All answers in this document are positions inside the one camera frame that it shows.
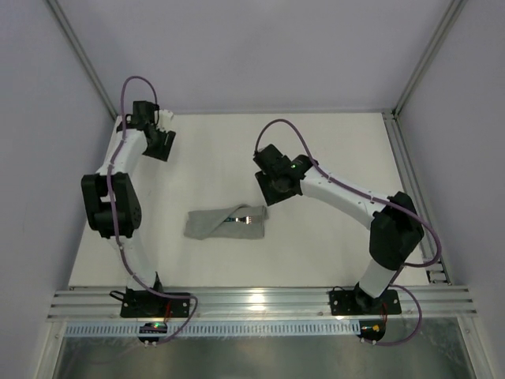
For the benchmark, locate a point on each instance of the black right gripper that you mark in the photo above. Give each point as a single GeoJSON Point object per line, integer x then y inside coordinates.
{"type": "Point", "coordinates": [267, 189]}

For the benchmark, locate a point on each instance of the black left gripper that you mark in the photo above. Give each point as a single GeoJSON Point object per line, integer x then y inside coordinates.
{"type": "Point", "coordinates": [160, 146]}

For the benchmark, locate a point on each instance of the fork with green handle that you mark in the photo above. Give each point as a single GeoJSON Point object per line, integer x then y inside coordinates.
{"type": "Point", "coordinates": [244, 220]}

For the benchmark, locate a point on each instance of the grey cloth napkin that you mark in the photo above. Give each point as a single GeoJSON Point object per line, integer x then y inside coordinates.
{"type": "Point", "coordinates": [205, 224]}

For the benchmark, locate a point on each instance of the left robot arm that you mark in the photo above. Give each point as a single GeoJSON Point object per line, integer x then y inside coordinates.
{"type": "Point", "coordinates": [111, 203]}

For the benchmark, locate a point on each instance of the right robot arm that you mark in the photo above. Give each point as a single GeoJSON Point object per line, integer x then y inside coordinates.
{"type": "Point", "coordinates": [394, 231]}

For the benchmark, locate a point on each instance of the right controller board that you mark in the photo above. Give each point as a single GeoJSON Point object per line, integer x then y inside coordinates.
{"type": "Point", "coordinates": [371, 331]}

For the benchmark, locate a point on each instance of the controller board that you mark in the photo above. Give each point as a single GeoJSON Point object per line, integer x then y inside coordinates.
{"type": "Point", "coordinates": [152, 333]}
{"type": "Point", "coordinates": [371, 331]}

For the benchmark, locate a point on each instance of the left controller board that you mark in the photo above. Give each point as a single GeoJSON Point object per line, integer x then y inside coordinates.
{"type": "Point", "coordinates": [152, 333]}

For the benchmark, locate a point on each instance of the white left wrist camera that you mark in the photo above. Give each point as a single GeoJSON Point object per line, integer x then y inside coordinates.
{"type": "Point", "coordinates": [165, 120]}

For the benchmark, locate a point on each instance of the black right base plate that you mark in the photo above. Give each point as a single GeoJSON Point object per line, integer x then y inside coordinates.
{"type": "Point", "coordinates": [355, 302]}

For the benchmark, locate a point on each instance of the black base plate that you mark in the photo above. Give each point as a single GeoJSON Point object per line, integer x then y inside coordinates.
{"type": "Point", "coordinates": [141, 304]}
{"type": "Point", "coordinates": [355, 302]}

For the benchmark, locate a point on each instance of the slotted grey cable duct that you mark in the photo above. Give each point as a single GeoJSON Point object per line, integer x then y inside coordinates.
{"type": "Point", "coordinates": [226, 329]}

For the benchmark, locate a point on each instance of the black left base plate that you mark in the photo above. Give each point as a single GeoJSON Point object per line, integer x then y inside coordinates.
{"type": "Point", "coordinates": [141, 304]}

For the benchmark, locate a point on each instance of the aluminium right side rail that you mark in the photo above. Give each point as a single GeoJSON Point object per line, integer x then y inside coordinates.
{"type": "Point", "coordinates": [437, 272]}

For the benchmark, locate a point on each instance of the aluminium rail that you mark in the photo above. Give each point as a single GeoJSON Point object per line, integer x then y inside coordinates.
{"type": "Point", "coordinates": [437, 272]}
{"type": "Point", "coordinates": [261, 303]}

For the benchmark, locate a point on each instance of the left corner frame post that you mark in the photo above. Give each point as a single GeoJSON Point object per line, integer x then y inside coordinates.
{"type": "Point", "coordinates": [62, 21]}

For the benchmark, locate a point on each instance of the corner frame post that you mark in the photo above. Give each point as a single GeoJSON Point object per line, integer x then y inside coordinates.
{"type": "Point", "coordinates": [62, 21]}
{"type": "Point", "coordinates": [436, 41]}

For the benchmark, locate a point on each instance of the aluminium front rail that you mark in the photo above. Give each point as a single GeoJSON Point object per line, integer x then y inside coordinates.
{"type": "Point", "coordinates": [261, 303]}

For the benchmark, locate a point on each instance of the right corner frame post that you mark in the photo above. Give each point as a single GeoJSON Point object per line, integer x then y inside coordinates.
{"type": "Point", "coordinates": [436, 41]}

